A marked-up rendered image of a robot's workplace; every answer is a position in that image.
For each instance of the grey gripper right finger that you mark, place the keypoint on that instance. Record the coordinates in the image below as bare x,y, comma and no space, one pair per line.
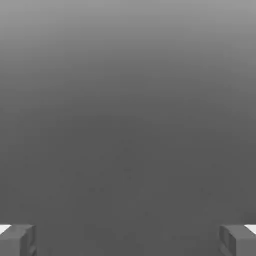
240,242

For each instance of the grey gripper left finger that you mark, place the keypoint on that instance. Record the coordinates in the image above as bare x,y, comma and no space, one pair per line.
16,242

